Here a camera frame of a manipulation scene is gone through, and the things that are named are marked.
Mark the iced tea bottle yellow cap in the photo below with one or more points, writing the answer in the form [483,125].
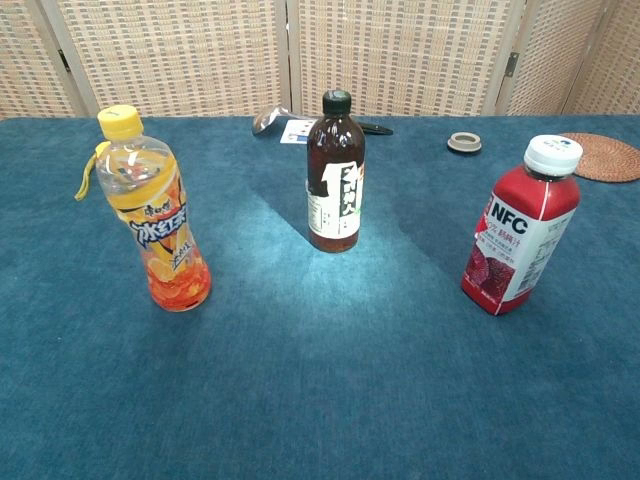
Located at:
[155,235]

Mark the red NFC juice bottle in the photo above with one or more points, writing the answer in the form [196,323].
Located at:
[520,235]

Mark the dark tea bottle black cap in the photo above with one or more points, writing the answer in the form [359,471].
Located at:
[335,165]

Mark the white card red blue print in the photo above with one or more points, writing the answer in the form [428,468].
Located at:
[295,132]

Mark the blue table cloth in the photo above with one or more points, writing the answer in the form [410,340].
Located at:
[320,380]

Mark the grey round lid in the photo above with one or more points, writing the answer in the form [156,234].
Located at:
[464,143]

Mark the woven folding screen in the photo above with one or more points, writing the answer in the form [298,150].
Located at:
[175,55]

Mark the round woven rattan coaster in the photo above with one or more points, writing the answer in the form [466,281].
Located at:
[610,157]

